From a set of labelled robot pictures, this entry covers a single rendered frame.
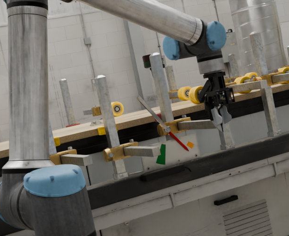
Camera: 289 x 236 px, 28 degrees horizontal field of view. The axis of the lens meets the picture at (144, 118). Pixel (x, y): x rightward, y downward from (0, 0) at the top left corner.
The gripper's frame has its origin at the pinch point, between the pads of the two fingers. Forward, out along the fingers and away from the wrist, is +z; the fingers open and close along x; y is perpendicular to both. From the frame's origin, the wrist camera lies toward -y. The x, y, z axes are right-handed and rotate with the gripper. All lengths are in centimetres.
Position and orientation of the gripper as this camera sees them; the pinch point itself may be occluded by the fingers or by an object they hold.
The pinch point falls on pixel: (220, 128)
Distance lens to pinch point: 211.6
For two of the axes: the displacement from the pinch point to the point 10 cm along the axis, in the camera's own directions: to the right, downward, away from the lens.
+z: 2.0, 9.8, 0.5
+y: 4.2, -0.4, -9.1
